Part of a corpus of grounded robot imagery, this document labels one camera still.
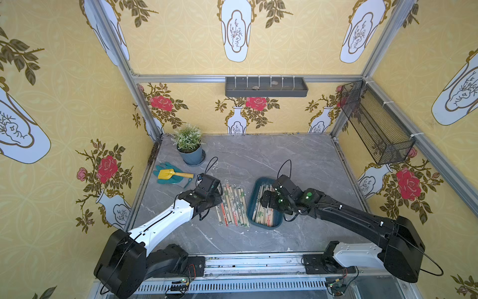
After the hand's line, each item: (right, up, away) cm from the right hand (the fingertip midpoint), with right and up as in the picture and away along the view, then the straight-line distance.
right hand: (266, 206), depth 80 cm
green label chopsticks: (-13, -3, +10) cm, 16 cm away
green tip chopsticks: (-11, -4, +9) cm, 15 cm away
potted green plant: (-39, +29, +15) cm, 51 cm away
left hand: (-21, +3, +6) cm, 22 cm away
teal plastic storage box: (-2, -7, +5) cm, 9 cm away
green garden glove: (-47, +8, +18) cm, 51 cm away
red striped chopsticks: (-19, -7, +6) cm, 21 cm away
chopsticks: (-11, -3, +10) cm, 15 cm away
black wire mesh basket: (+53, +31, +3) cm, 61 cm away
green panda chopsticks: (-18, -2, +10) cm, 20 cm away
